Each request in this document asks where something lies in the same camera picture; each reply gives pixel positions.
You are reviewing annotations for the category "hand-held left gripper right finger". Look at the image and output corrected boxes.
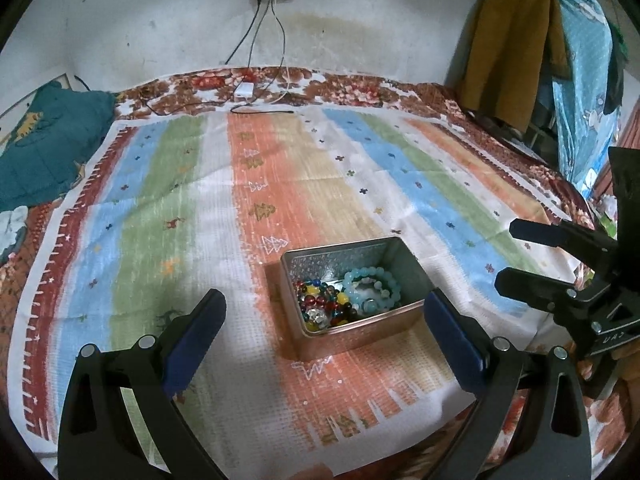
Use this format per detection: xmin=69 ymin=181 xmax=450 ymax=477
xmin=424 ymin=287 xmax=592 ymax=480

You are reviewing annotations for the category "metal tin box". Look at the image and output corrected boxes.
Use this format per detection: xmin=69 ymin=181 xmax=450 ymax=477
xmin=279 ymin=236 xmax=436 ymax=362

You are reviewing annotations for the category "yellow and brown bead bracelet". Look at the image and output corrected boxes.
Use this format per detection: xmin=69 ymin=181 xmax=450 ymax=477
xmin=295 ymin=280 xmax=358 ymax=333

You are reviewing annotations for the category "black cable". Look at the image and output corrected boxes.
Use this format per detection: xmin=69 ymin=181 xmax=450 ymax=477
xmin=229 ymin=104 xmax=296 ymax=115
xmin=142 ymin=92 xmax=237 ymax=117
xmin=222 ymin=2 xmax=266 ymax=68
xmin=267 ymin=2 xmax=289 ymax=81

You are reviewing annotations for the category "teal blanket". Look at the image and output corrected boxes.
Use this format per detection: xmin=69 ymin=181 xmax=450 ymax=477
xmin=0 ymin=82 xmax=118 ymax=211

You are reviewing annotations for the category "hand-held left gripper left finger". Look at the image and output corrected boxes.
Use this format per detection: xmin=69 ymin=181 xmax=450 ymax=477
xmin=57 ymin=288 xmax=227 ymax=480

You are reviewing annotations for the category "aqua bead bracelet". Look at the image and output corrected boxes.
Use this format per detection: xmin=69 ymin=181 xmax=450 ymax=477
xmin=342 ymin=270 xmax=386 ymax=318

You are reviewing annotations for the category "striped printed blanket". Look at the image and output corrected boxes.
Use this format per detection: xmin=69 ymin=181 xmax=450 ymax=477
xmin=10 ymin=107 xmax=593 ymax=476

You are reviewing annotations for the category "pale white bead bracelet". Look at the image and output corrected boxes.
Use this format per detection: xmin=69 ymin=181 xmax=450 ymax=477
xmin=350 ymin=267 xmax=402 ymax=311

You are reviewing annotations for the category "mustard hanging garment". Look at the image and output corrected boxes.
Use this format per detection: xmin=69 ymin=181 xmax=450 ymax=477
xmin=457 ymin=0 xmax=571 ymax=133

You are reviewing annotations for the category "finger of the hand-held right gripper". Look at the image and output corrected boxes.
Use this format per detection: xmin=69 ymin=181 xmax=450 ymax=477
xmin=495 ymin=267 xmax=596 ymax=321
xmin=509 ymin=218 xmax=618 ymax=266

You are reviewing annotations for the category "small multicolour bead bracelet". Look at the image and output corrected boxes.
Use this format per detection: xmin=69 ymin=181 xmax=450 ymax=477
xmin=296 ymin=282 xmax=351 ymax=328

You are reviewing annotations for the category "dark hanging garment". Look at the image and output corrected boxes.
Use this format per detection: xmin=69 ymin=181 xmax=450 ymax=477
xmin=602 ymin=10 xmax=632 ymax=116

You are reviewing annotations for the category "light blue printed cloth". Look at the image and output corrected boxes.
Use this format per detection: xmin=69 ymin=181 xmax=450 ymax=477
xmin=545 ymin=0 xmax=621 ymax=186

